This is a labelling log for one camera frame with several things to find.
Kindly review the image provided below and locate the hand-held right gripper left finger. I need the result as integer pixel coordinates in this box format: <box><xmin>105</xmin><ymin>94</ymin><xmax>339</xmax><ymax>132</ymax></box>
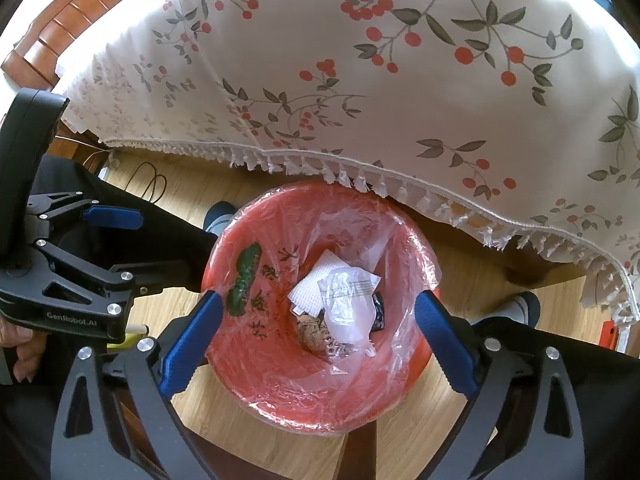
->
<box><xmin>50</xmin><ymin>290</ymin><xmax>223</xmax><ymax>480</ymax></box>

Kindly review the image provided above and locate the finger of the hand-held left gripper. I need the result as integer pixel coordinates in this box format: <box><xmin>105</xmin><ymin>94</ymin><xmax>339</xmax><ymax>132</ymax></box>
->
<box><xmin>34</xmin><ymin>239</ymin><xmax>167</xmax><ymax>297</ymax></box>
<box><xmin>27</xmin><ymin>192</ymin><xmax>144</xmax><ymax>232</ymax></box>

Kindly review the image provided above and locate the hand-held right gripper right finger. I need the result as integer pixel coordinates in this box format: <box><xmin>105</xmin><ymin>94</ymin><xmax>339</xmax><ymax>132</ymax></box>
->
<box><xmin>415</xmin><ymin>290</ymin><xmax>586</xmax><ymax>480</ymax></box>

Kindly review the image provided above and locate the red plastic bin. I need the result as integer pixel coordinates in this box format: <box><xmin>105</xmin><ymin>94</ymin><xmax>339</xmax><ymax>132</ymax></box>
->
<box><xmin>201</xmin><ymin>180</ymin><xmax>443</xmax><ymax>436</ymax></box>

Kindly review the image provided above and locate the clear plastic bag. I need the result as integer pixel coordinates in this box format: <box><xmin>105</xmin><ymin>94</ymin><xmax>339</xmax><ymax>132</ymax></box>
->
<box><xmin>317</xmin><ymin>267</ymin><xmax>383</xmax><ymax>358</ymax></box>

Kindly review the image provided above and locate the clear plastic bin liner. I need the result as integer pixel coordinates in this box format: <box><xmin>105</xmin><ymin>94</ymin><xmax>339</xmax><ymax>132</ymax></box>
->
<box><xmin>201</xmin><ymin>179</ymin><xmax>445</xmax><ymax>438</ymax></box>

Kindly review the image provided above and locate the white paper sheet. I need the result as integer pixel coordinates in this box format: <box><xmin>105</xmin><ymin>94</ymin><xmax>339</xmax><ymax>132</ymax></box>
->
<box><xmin>287</xmin><ymin>249</ymin><xmax>351</xmax><ymax>318</ymax></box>

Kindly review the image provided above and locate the person's left hand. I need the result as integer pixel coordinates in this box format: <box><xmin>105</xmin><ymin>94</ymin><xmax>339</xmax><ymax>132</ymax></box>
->
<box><xmin>0</xmin><ymin>317</ymin><xmax>48</xmax><ymax>386</ymax></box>

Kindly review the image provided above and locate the yellow green object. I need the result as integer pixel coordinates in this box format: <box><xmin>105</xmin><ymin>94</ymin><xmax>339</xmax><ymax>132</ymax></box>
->
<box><xmin>107</xmin><ymin>325</ymin><xmax>148</xmax><ymax>348</ymax></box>

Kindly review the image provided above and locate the black small packet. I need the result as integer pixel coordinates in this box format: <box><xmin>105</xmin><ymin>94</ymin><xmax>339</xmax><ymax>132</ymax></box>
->
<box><xmin>370</xmin><ymin>292</ymin><xmax>387</xmax><ymax>333</ymax></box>

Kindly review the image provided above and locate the person's right shoe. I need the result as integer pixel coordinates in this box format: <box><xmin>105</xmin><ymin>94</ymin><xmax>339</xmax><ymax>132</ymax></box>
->
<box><xmin>492</xmin><ymin>291</ymin><xmax>542</xmax><ymax>328</ymax></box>

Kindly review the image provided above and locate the person's shoe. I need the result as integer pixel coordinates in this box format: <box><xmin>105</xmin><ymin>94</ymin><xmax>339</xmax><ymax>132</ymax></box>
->
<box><xmin>204</xmin><ymin>201</ymin><xmax>238</xmax><ymax>236</ymax></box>
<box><xmin>492</xmin><ymin>291</ymin><xmax>542</xmax><ymax>328</ymax></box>

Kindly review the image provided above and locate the small printed wrapper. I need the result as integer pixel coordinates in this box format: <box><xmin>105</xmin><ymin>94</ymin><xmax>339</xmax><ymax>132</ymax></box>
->
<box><xmin>325</xmin><ymin>337</ymin><xmax>353</xmax><ymax>361</ymax></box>

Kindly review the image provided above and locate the person's left shoe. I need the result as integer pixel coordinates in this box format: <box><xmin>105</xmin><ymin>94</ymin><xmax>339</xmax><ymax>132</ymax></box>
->
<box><xmin>204</xmin><ymin>201</ymin><xmax>238</xmax><ymax>236</ymax></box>

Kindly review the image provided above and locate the brown crumpled paper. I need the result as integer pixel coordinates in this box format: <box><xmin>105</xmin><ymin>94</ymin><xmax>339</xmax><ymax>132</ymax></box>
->
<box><xmin>297</xmin><ymin>315</ymin><xmax>331</xmax><ymax>353</ymax></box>

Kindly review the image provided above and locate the dark wooden board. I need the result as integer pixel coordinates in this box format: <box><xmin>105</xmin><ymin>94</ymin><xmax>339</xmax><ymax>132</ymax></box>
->
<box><xmin>345</xmin><ymin>417</ymin><xmax>383</xmax><ymax>480</ymax></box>

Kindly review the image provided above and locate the floral cherry print tablecloth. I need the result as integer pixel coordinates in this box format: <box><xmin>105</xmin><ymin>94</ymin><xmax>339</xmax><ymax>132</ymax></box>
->
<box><xmin>52</xmin><ymin>0</ymin><xmax>640</xmax><ymax>323</ymax></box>

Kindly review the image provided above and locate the black cable loop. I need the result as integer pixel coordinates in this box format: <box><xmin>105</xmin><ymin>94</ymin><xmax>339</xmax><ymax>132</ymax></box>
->
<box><xmin>127</xmin><ymin>162</ymin><xmax>168</xmax><ymax>203</ymax></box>

